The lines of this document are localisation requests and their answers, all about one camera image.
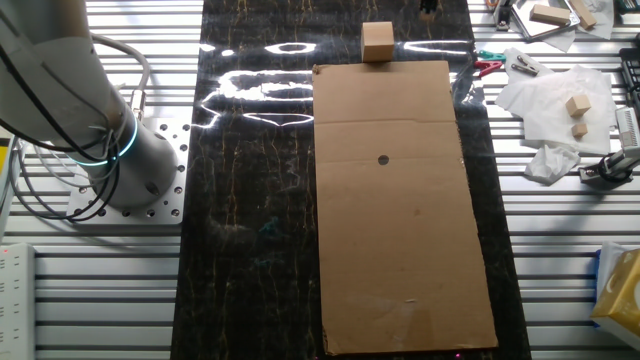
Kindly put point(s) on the white power strip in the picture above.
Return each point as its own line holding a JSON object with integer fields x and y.
{"x": 15, "y": 300}

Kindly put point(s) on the white pulled tissue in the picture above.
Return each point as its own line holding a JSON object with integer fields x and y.
{"x": 607, "y": 265}

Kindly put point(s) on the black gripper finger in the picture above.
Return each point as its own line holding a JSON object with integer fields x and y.
{"x": 434, "y": 6}
{"x": 424, "y": 6}

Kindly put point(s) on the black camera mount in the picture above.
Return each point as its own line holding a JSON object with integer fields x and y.
{"x": 600, "y": 175}

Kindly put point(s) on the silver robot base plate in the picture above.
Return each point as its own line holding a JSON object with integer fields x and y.
{"x": 170, "y": 200}

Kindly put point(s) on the yellow tissue box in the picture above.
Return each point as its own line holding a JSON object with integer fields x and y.
{"x": 622, "y": 295}

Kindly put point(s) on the small wooden cube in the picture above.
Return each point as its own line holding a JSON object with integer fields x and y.
{"x": 579, "y": 130}

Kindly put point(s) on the crumpled white tissue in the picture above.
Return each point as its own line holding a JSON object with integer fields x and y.
{"x": 550, "y": 162}

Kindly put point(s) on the white paper piece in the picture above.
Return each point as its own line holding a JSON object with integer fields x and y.
{"x": 562, "y": 41}

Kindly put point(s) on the large wooden cube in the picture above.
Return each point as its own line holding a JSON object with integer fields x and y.
{"x": 377, "y": 45}

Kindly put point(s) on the black marble pattern mat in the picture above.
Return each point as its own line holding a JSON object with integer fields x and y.
{"x": 250, "y": 200}

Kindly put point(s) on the black keyboard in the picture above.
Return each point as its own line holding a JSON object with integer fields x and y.
{"x": 632, "y": 75}

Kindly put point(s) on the brown cardboard sheet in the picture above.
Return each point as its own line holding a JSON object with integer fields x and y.
{"x": 400, "y": 240}

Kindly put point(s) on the white tissue wad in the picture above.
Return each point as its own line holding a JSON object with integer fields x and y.
{"x": 602, "y": 22}

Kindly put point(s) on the medium wooden cube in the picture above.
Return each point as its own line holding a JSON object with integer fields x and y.
{"x": 578, "y": 106}

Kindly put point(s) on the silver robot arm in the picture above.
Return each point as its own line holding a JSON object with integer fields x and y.
{"x": 60, "y": 90}

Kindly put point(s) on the long wooden block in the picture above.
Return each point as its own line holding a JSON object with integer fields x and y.
{"x": 584, "y": 14}

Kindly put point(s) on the large white tissue sheet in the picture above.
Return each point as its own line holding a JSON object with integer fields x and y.
{"x": 545, "y": 105}

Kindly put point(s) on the silver metal clip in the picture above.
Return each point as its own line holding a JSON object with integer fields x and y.
{"x": 525, "y": 61}
{"x": 525, "y": 70}

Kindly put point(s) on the red clothespin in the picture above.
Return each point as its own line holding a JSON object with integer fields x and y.
{"x": 487, "y": 66}

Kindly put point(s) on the metal tray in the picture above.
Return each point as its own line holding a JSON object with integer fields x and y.
{"x": 525, "y": 27}

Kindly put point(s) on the rectangular wooden block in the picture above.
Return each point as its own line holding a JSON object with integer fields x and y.
{"x": 550, "y": 15}

